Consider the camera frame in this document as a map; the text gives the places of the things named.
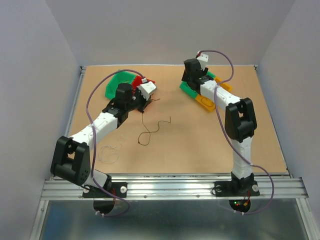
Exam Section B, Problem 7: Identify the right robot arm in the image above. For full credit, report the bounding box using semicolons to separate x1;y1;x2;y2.
182;58;260;197

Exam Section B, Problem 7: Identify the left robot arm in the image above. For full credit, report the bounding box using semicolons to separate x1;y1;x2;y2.
50;81;157;197

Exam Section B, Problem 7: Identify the red bin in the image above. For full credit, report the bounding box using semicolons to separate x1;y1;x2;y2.
131;75;156;93

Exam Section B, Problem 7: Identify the left green bin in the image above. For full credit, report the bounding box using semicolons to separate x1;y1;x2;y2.
105;71;137;100

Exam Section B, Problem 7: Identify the green bin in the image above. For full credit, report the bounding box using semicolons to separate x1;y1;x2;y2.
105;71;137;100
179;71;217;99

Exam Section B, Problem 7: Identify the right green bin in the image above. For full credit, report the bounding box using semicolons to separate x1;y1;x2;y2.
179;71;217;99

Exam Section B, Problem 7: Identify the yellow bin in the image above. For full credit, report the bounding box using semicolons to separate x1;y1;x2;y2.
195;75;233;110

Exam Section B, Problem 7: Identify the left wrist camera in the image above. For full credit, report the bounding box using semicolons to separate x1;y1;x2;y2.
137;78;157;100

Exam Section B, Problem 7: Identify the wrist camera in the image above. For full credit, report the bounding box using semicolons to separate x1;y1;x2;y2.
195;51;209;71
137;78;157;100

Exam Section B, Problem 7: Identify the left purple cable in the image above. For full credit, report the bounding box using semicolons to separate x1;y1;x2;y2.
85;69;148;218

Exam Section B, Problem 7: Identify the purple cable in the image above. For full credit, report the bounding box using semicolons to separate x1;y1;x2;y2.
85;69;148;218
197;49;275;216

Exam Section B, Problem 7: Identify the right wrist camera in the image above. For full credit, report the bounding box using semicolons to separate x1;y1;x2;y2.
195;51;209;71

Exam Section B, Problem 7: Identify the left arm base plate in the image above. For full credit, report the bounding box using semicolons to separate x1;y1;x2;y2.
82;181;128;199

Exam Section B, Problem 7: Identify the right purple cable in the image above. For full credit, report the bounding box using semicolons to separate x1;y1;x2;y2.
197;49;275;216

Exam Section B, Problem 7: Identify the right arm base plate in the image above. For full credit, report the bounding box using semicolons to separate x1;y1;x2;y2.
212;181;261;197

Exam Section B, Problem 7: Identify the aluminium frame rail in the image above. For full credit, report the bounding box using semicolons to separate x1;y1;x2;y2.
31;65;320;240

